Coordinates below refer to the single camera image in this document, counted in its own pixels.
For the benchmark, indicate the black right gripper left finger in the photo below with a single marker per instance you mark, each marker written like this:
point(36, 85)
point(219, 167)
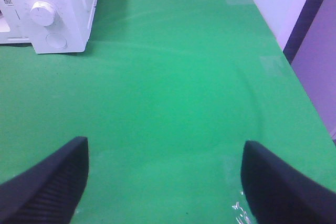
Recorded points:
point(50, 191)

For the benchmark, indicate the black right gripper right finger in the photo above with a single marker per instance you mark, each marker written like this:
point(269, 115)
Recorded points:
point(278, 193)

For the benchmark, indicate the white round door button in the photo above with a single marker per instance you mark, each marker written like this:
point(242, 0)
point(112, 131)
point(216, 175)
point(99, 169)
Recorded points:
point(56, 40)

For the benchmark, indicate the green table cloth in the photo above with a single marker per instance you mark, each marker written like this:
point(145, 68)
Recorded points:
point(167, 93)

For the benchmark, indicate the white microwave oven body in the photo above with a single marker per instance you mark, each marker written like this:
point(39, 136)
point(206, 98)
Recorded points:
point(73, 20)

